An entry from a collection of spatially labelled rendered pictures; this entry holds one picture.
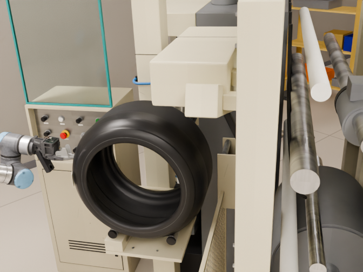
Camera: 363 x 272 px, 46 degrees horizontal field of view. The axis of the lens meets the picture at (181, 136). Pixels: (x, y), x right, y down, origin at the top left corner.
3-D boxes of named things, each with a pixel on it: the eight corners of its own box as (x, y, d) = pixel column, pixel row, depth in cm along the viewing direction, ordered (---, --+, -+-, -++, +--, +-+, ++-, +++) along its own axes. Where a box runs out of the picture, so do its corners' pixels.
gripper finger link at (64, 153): (73, 150, 191) (53, 147, 193) (73, 162, 194) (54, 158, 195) (75, 148, 194) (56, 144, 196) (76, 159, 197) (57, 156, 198)
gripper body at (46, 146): (52, 144, 192) (28, 140, 194) (53, 161, 195) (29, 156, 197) (60, 137, 198) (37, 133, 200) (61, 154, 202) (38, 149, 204)
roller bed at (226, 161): (222, 187, 233) (222, 137, 221) (250, 189, 230) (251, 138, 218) (217, 207, 216) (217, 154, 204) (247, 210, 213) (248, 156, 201)
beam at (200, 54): (188, 60, 194) (187, 26, 188) (245, 61, 189) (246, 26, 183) (149, 106, 140) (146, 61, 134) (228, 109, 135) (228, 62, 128)
